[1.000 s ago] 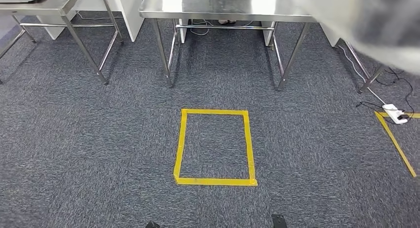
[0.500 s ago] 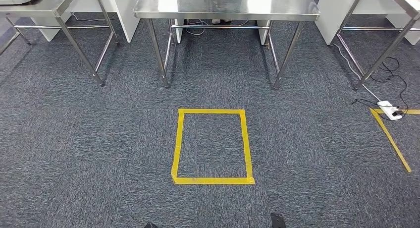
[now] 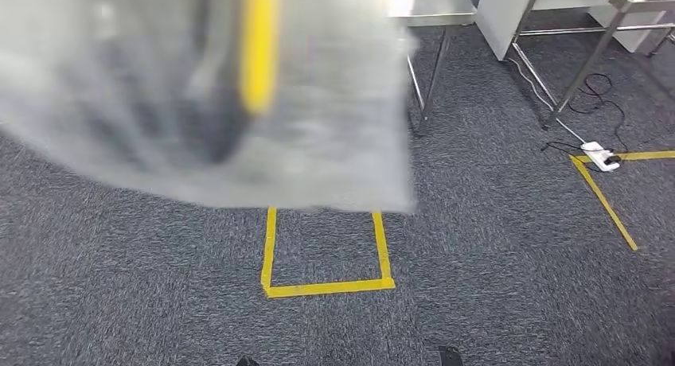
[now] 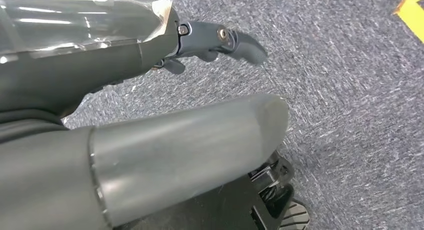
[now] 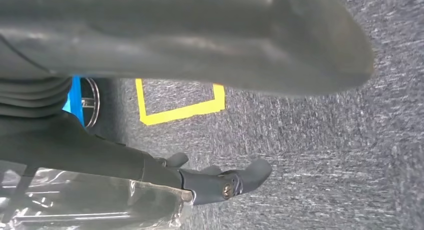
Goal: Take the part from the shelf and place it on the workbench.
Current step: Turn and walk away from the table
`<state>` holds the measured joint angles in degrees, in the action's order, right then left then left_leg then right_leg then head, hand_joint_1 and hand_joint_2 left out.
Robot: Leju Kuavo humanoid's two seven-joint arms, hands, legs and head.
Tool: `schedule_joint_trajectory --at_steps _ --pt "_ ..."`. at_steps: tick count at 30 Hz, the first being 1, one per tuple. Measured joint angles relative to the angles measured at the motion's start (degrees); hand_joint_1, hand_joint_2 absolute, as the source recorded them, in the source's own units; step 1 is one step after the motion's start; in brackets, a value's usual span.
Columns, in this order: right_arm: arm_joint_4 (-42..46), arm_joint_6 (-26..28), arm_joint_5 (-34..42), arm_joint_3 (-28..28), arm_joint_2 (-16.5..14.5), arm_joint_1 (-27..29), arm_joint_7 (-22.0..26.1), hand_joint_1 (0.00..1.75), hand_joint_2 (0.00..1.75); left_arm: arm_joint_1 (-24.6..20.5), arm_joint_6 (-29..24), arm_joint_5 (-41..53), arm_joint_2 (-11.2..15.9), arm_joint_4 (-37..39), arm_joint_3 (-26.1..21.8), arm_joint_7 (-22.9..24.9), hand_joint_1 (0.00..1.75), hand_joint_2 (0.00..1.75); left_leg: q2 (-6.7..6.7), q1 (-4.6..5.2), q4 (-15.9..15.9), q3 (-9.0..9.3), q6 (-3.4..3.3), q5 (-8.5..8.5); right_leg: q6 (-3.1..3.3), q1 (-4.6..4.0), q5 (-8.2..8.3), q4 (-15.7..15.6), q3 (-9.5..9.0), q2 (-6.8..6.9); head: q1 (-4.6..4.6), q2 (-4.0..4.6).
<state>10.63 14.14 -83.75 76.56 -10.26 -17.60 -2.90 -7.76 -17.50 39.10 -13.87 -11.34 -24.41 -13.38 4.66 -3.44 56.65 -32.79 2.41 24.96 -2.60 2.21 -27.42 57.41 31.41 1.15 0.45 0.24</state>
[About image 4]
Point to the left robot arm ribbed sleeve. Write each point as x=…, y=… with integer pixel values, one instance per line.
x=26, y=126

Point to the black left robot foot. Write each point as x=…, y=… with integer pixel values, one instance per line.
x=232, y=208

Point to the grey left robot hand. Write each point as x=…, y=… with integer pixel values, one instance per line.
x=165, y=155

